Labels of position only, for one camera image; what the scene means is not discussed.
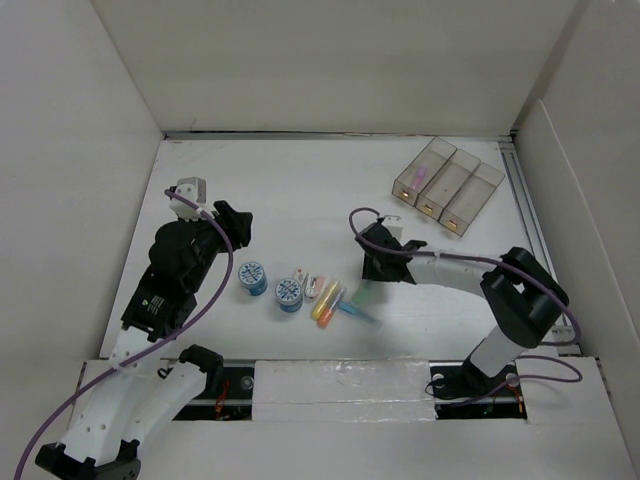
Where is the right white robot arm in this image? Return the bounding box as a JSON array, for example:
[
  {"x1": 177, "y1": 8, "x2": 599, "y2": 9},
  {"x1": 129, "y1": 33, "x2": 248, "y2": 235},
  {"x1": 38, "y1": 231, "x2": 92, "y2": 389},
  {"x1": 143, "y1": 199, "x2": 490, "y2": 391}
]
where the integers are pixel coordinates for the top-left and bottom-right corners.
[{"x1": 356, "y1": 219, "x2": 569, "y2": 400}]

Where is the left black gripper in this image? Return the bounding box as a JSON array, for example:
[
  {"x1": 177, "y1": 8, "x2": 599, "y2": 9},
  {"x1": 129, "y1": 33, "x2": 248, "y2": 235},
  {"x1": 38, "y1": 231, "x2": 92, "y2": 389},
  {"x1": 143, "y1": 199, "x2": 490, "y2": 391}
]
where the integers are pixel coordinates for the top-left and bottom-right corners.
[{"x1": 179, "y1": 200, "x2": 250, "y2": 291}]

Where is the blue highlighter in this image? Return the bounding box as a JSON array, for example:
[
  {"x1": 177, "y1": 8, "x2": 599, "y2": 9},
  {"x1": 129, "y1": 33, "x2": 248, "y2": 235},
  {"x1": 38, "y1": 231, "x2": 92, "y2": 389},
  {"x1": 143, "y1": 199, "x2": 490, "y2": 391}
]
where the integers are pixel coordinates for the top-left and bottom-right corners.
[{"x1": 338, "y1": 301, "x2": 383, "y2": 330}]

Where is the front black mounting rail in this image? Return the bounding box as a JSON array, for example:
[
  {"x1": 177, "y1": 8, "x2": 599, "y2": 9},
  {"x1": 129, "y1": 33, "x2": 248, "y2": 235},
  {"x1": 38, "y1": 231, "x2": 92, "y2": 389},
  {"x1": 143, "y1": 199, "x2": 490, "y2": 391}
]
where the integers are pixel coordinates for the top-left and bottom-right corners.
[{"x1": 177, "y1": 361, "x2": 527, "y2": 421}]

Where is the aluminium rail back edge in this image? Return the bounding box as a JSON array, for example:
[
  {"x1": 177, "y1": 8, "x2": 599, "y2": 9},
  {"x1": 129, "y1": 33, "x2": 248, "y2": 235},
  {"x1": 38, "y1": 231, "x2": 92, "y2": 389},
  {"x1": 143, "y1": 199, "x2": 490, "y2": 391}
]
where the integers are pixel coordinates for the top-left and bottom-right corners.
[{"x1": 163, "y1": 131, "x2": 514, "y2": 142}]

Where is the blue slime jar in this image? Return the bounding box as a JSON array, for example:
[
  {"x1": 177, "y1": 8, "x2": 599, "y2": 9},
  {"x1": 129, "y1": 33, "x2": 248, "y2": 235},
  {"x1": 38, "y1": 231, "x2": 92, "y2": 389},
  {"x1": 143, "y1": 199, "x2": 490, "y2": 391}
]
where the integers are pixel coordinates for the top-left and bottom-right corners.
[
  {"x1": 275, "y1": 278, "x2": 303, "y2": 313},
  {"x1": 238, "y1": 261, "x2": 268, "y2": 296}
]

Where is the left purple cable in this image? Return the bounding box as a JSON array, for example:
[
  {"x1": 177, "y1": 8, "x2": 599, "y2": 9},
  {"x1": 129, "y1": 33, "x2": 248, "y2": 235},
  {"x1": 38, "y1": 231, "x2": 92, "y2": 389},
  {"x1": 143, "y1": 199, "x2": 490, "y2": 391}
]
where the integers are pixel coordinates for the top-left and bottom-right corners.
[{"x1": 13, "y1": 187, "x2": 234, "y2": 476}]

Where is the right clear organizer bin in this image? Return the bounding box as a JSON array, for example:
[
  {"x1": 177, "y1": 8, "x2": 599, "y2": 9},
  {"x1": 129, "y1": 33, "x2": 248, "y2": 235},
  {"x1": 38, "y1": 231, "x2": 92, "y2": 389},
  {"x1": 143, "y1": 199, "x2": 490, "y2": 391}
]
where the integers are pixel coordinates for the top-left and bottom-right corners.
[{"x1": 439, "y1": 162, "x2": 505, "y2": 237}]

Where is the middle clear organizer bin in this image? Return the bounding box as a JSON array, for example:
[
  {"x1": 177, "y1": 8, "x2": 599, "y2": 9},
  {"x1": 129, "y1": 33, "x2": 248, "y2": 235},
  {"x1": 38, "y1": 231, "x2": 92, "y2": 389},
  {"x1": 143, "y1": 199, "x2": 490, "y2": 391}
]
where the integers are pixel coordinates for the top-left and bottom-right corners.
[{"x1": 416, "y1": 149, "x2": 481, "y2": 220}]

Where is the yellow highlighter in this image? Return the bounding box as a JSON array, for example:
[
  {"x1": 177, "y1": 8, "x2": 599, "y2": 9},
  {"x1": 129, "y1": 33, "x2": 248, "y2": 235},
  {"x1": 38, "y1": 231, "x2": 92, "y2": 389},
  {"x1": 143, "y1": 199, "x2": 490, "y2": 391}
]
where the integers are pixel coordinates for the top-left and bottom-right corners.
[{"x1": 310, "y1": 280, "x2": 340, "y2": 321}]

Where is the left blue slime jar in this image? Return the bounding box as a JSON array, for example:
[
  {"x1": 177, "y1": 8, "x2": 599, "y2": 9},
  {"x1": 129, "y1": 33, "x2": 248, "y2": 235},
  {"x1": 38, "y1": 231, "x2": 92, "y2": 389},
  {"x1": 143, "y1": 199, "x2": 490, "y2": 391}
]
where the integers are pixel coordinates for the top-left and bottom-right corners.
[{"x1": 238, "y1": 261, "x2": 268, "y2": 296}]

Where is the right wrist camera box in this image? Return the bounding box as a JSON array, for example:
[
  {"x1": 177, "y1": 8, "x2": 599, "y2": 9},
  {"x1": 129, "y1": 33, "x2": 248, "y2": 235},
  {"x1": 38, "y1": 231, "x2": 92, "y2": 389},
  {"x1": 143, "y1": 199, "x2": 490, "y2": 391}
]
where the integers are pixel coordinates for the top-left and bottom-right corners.
[{"x1": 382, "y1": 215, "x2": 403, "y2": 242}]

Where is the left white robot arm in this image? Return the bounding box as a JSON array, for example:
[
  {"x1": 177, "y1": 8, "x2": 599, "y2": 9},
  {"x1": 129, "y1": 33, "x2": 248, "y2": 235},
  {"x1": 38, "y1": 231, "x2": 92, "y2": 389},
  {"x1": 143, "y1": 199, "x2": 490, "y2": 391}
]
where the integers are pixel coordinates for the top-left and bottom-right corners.
[{"x1": 35, "y1": 195, "x2": 253, "y2": 479}]

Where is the pink mini stapler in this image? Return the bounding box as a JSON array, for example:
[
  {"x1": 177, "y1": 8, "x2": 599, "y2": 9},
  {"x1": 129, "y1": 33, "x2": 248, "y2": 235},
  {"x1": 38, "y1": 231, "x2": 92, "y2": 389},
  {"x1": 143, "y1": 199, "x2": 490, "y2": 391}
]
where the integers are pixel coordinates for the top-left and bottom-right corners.
[{"x1": 303, "y1": 274, "x2": 325, "y2": 301}]

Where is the right blue slime jar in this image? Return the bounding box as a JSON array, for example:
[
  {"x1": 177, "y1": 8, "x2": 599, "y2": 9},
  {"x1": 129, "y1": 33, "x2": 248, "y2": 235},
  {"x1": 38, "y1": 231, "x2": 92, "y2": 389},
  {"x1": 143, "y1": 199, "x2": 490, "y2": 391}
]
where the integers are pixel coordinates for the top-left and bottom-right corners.
[{"x1": 275, "y1": 278, "x2": 303, "y2": 313}]

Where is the white staple box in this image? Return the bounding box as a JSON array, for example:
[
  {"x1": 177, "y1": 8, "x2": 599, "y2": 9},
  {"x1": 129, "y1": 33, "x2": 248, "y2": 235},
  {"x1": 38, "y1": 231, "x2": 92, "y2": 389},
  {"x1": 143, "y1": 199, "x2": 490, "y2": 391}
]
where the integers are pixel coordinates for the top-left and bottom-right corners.
[{"x1": 293, "y1": 268, "x2": 310, "y2": 288}]

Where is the clear organizer bin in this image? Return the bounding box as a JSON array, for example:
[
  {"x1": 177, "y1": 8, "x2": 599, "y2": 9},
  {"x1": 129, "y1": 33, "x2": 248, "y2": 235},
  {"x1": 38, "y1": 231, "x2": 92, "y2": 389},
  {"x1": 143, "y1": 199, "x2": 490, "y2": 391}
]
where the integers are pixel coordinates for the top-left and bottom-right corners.
[
  {"x1": 439, "y1": 162, "x2": 505, "y2": 237},
  {"x1": 392, "y1": 137, "x2": 457, "y2": 206},
  {"x1": 416, "y1": 149, "x2": 481, "y2": 220}
]

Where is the orange highlighter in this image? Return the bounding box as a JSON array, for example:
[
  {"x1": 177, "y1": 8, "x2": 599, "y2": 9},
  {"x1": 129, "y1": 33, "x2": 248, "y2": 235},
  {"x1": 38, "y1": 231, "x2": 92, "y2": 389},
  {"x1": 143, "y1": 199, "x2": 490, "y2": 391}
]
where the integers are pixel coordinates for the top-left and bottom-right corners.
[{"x1": 317, "y1": 287, "x2": 347, "y2": 329}]

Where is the left clear organizer bin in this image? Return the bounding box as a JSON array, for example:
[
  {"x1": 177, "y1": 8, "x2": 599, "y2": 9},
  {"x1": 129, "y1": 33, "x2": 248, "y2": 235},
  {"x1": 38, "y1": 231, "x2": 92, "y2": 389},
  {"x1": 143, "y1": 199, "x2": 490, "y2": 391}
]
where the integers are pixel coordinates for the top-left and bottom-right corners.
[{"x1": 392, "y1": 137, "x2": 457, "y2": 206}]

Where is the green highlighter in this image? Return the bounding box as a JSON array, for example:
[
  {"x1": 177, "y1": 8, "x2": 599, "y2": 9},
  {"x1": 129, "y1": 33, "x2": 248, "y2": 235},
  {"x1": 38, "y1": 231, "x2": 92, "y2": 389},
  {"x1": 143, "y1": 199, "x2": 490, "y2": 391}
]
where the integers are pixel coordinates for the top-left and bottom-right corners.
[{"x1": 350, "y1": 280, "x2": 375, "y2": 307}]

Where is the pink highlighter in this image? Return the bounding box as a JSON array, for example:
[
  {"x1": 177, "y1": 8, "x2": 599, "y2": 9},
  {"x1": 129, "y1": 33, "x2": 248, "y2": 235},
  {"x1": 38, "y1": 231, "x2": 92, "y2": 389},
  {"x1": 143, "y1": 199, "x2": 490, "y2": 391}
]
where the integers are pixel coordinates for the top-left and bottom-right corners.
[{"x1": 411, "y1": 165, "x2": 427, "y2": 190}]

